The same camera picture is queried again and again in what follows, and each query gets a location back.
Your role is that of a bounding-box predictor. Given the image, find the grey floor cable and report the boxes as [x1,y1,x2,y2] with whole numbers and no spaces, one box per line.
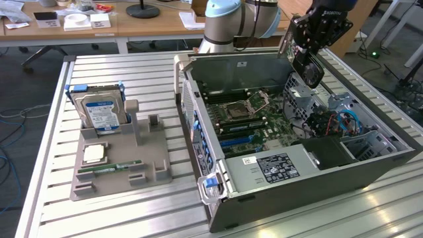
[0,103,51,119]

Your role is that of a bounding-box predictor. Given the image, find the green RAM stick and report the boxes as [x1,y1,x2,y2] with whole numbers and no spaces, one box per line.
[217,118,268,133]
[77,160,145,176]

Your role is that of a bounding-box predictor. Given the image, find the black office chair base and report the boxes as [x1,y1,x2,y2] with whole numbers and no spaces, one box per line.
[18,43,100,74]

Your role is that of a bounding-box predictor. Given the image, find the beige case handle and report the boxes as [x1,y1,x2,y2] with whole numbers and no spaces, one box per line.
[173,55,193,73]

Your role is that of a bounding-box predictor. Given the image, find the silver CPU chip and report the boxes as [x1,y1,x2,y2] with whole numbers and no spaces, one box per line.
[81,145,109,165]

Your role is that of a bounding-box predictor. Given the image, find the white cube box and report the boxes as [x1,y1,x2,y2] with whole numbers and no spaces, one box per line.
[89,13,112,29]

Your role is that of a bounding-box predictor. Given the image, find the blue expansion slot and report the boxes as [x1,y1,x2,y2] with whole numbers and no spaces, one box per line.
[218,137,256,148]

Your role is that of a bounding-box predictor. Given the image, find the CPU socket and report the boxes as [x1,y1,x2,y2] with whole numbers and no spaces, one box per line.
[222,101,256,122]

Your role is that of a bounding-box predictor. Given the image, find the wooden cabinet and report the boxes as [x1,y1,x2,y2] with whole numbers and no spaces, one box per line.
[273,0,378,57]

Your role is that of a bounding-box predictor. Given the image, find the silver disk bay cage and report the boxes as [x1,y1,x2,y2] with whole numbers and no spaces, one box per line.
[340,128,398,162]
[282,71,330,119]

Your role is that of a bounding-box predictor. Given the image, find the white floor box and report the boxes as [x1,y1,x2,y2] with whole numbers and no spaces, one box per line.
[354,31,369,54]

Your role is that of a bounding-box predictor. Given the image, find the black tripod stand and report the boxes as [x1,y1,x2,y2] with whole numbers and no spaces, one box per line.
[384,63,423,112]

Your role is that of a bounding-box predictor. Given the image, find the clear latch with blue tab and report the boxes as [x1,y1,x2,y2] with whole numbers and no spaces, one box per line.
[197,173,226,204]

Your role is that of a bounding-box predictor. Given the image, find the hard disk with blue rails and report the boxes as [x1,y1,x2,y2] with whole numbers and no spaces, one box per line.
[65,81,129,136]

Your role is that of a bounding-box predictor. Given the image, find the metal socket cover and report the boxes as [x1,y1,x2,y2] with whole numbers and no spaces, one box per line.
[245,89,270,115]

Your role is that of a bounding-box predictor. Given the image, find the blue floor cable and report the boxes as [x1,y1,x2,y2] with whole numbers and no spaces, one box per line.
[0,119,26,214]

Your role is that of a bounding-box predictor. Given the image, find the red wire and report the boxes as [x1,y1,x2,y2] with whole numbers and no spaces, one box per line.
[325,113,342,136]

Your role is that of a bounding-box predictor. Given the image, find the brown cardboard box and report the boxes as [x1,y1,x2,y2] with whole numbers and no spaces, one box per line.
[190,0,208,18]

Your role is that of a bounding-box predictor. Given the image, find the black RAM slot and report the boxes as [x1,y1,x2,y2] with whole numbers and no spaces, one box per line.
[206,94,248,101]
[206,97,249,104]
[201,88,246,95]
[204,91,248,98]

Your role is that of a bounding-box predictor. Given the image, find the silver metal bracket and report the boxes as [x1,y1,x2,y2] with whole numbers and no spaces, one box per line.
[326,93,358,112]

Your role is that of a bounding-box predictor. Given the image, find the white desk leg frame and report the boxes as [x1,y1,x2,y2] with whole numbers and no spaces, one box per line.
[358,0,423,68]

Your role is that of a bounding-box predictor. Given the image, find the dark grey open PC case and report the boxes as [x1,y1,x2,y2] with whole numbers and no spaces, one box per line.
[173,44,423,234]

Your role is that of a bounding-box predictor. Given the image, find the red and white card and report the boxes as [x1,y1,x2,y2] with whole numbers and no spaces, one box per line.
[3,22,30,30]

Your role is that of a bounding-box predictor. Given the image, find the white flat box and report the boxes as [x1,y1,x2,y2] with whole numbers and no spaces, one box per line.
[62,19,93,32]

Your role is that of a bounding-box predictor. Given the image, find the white tape roll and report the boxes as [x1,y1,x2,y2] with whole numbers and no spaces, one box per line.
[65,13,87,25]

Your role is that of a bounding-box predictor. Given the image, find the black pouch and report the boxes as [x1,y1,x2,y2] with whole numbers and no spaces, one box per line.
[75,0,95,12]

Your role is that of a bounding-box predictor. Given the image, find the green motherboard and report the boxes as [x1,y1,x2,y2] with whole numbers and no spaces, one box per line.
[197,83,306,159]

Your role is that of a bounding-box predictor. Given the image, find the green graphics card black fan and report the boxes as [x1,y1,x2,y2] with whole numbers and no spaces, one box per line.
[278,31,326,89]

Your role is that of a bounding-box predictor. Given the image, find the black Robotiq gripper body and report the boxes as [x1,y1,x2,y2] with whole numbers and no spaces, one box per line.
[305,0,360,52]

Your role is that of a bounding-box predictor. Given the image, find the clear plastic bag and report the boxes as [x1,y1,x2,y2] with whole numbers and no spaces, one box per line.
[0,0,33,23]

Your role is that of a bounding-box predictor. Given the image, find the white paper stack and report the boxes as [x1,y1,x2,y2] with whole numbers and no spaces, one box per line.
[177,11,208,31]

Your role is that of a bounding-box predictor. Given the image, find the black wire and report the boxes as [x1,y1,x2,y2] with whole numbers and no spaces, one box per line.
[288,116,314,138]

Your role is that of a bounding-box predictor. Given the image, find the grey parts rack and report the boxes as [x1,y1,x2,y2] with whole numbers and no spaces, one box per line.
[67,99,174,202]

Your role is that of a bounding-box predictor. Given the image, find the white box with black top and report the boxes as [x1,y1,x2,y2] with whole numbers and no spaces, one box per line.
[31,11,62,29]

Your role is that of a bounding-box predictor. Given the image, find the wooden desk white frame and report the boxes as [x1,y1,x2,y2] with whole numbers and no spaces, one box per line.
[0,0,129,54]
[117,0,297,54]

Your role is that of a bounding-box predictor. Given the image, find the black round lamp base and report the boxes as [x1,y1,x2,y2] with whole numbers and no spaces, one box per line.
[125,0,161,19]

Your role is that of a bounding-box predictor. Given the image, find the blue wire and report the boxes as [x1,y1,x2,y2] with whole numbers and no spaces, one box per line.
[336,109,364,136]

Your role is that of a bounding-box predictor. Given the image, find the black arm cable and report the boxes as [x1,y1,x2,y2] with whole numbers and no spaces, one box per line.
[230,0,265,52]

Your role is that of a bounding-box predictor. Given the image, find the silver power supply unit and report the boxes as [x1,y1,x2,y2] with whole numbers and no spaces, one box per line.
[216,144,320,196]

